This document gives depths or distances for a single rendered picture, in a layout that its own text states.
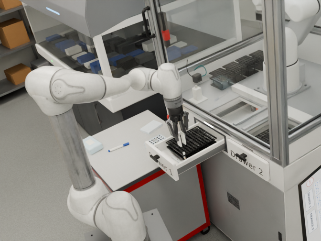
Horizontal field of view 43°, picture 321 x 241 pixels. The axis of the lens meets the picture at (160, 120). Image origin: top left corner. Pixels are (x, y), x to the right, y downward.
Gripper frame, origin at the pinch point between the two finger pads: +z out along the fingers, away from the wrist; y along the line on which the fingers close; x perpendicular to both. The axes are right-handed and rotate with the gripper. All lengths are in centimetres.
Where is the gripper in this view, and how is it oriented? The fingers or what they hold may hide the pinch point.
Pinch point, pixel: (181, 139)
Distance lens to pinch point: 208.4
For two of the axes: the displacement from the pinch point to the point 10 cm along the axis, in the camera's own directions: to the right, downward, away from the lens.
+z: 1.9, 8.4, 5.1
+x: -5.2, -3.6, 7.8
